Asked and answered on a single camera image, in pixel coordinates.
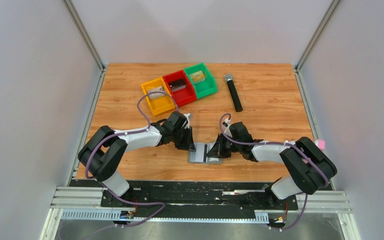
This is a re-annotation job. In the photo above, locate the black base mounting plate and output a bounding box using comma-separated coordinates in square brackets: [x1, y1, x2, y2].
[100, 180, 299, 219]

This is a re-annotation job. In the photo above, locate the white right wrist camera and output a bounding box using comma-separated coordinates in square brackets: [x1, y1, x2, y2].
[220, 118, 231, 135]

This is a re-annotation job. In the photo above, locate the grey card holder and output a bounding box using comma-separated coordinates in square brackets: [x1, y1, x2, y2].
[187, 142, 223, 165]

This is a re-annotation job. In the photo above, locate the right aluminium frame post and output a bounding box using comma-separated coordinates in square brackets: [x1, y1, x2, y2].
[294, 0, 342, 139]

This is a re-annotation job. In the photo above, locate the gold card in green bin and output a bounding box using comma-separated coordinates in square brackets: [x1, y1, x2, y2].
[189, 70, 206, 84]

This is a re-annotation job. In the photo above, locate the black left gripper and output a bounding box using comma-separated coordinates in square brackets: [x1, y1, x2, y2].
[171, 126, 197, 152]

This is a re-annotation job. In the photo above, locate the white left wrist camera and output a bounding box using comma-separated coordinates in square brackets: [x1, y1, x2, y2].
[183, 113, 192, 129]

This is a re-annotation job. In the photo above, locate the green plastic bin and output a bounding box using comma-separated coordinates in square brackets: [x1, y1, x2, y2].
[183, 62, 218, 99]

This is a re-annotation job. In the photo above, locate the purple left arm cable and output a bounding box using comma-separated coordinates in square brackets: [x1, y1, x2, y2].
[84, 91, 181, 206]

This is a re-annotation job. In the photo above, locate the pink card stand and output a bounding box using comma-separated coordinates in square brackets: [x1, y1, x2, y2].
[314, 139, 326, 152]

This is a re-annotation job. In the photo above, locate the yellow plastic bin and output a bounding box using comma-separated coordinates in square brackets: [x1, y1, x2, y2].
[140, 77, 175, 117]

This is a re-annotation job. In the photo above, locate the black handheld microphone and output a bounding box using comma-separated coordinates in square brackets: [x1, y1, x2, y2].
[224, 73, 243, 112]

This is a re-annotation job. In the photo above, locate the black card in red bin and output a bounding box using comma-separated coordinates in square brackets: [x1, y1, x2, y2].
[169, 79, 186, 93]

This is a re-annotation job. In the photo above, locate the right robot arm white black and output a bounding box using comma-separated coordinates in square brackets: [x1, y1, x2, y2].
[206, 122, 338, 209]

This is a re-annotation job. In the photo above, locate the red plastic bin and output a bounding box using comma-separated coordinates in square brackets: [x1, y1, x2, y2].
[162, 70, 197, 107]

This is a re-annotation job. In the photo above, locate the left aluminium frame post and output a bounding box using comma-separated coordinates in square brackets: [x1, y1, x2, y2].
[62, 0, 107, 117]

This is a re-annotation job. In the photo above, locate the silver card in yellow bin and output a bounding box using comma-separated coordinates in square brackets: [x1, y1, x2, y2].
[146, 85, 165, 100]

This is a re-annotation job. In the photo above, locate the aluminium frame post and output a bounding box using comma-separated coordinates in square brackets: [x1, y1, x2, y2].
[294, 0, 342, 139]
[62, 0, 107, 117]

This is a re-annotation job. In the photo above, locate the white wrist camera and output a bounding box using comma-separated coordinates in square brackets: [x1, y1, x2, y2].
[220, 118, 231, 135]
[183, 113, 192, 129]

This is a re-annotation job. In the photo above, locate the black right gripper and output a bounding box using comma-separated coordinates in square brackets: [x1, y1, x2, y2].
[206, 134, 242, 159]

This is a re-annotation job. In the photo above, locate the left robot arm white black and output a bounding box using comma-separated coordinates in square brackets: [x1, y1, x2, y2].
[77, 111, 196, 207]

